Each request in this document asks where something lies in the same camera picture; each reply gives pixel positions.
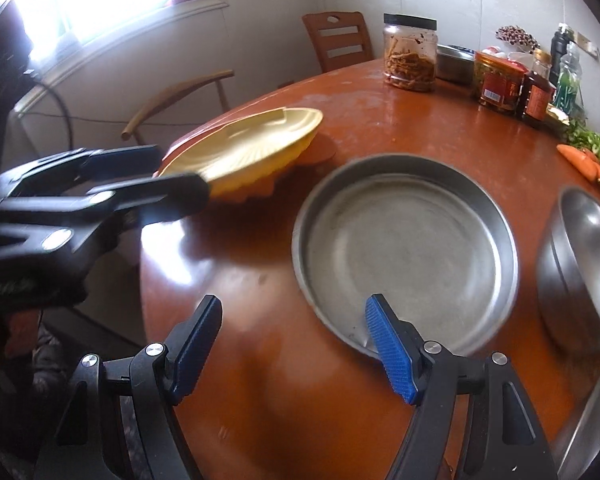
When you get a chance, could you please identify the dark sauce bottle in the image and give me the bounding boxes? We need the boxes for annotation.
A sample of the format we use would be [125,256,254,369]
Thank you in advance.
[519,49,556,128]

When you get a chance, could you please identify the black-lidded pickle jar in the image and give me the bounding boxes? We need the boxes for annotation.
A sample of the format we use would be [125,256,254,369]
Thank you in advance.
[383,13,439,93]

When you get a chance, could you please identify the steel plate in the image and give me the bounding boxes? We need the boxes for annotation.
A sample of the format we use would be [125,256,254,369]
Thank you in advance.
[291,154,520,361]

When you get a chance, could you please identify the red white packet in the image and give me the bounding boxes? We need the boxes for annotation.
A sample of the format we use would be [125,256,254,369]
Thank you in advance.
[481,46,531,68]

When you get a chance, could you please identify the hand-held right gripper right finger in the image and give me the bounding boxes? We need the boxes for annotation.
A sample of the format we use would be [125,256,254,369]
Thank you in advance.
[364,294,558,480]

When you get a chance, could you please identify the wooden armchair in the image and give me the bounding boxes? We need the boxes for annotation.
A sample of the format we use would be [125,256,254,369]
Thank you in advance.
[121,70,236,146]

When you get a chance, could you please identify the yellow scalloped plate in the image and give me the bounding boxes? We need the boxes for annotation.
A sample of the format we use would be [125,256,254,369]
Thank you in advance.
[157,106,324,203]

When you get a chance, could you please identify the black thermos bottle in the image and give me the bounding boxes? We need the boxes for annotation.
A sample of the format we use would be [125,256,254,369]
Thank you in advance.
[550,23,576,81]

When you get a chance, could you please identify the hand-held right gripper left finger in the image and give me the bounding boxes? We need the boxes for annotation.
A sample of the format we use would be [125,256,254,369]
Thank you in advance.
[32,295,224,480]

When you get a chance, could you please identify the red label pickle jar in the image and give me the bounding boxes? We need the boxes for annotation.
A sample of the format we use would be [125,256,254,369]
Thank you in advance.
[474,51,527,112]

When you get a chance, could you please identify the green leafy vegetables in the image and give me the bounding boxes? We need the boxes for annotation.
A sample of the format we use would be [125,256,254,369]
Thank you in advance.
[565,117,600,171]

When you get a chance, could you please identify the orange flower-shaped plate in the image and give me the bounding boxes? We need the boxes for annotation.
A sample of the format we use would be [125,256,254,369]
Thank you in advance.
[152,127,337,200]

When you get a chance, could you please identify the large steel bowl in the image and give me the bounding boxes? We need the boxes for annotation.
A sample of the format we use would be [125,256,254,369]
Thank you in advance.
[555,355,600,480]

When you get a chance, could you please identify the steel basin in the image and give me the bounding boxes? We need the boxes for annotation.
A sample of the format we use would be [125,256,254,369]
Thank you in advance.
[436,44,478,85]

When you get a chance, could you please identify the black cable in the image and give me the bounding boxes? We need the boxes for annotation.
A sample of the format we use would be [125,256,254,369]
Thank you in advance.
[27,82,73,153]

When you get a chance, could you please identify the clear plastic bottle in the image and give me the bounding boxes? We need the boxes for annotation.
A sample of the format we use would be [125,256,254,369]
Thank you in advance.
[550,42,585,116]

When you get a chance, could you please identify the wooden slatted chair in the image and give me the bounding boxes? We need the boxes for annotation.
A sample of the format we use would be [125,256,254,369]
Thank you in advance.
[301,11,373,75]

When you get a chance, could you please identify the small steel bowl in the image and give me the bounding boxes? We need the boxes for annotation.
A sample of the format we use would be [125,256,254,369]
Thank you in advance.
[536,185,600,361]

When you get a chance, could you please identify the red white flower ornament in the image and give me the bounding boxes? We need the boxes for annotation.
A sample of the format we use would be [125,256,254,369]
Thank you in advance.
[495,25,537,53]

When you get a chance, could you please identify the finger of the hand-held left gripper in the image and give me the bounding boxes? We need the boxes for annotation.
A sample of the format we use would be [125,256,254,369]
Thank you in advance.
[0,145,162,197]
[0,172,212,263]

